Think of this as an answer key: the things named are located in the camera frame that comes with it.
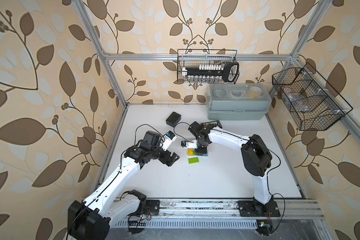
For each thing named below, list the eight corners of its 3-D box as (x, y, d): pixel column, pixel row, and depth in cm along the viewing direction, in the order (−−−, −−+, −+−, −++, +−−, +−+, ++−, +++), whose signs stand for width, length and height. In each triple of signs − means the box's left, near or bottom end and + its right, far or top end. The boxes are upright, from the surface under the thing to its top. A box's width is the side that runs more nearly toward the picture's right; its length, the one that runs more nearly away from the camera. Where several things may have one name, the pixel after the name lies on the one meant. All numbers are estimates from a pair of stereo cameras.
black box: (165, 123, 111) (165, 120, 108) (173, 114, 117) (173, 111, 114) (174, 127, 108) (174, 125, 105) (182, 118, 114) (182, 115, 111)
